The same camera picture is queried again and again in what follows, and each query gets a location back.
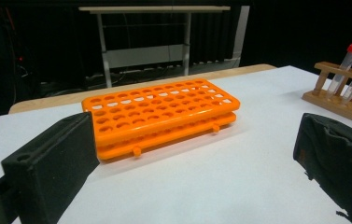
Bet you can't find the wooden table board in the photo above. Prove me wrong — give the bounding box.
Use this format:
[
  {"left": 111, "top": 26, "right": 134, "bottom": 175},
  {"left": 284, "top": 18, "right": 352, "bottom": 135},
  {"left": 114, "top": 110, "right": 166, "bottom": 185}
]
[{"left": 8, "top": 63, "right": 277, "bottom": 115}]

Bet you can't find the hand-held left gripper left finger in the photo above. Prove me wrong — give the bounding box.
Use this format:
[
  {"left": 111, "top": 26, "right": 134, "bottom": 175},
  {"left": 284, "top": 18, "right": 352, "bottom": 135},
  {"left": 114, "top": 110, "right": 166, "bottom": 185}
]
[{"left": 0, "top": 111, "right": 101, "bottom": 224}]

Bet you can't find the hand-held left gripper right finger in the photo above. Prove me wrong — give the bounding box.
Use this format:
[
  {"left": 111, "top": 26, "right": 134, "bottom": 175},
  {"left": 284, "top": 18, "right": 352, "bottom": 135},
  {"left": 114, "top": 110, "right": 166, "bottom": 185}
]
[{"left": 292, "top": 112, "right": 352, "bottom": 224}]

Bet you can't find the wooden tube rack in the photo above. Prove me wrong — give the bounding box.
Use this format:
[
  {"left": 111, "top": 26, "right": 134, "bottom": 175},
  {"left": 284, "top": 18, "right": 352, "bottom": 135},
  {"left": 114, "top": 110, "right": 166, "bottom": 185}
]
[{"left": 302, "top": 61, "right": 352, "bottom": 129}]

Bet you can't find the metal stand frame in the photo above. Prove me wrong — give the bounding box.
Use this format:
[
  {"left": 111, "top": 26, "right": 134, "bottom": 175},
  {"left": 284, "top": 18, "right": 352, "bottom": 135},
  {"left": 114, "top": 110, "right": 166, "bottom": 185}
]
[{"left": 78, "top": 5, "right": 251, "bottom": 89}]

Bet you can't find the orange plastic tube rack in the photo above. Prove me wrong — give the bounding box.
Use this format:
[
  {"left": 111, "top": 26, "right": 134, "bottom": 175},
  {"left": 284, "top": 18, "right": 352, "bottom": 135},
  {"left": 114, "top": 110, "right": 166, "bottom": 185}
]
[{"left": 81, "top": 77, "right": 242, "bottom": 161}]

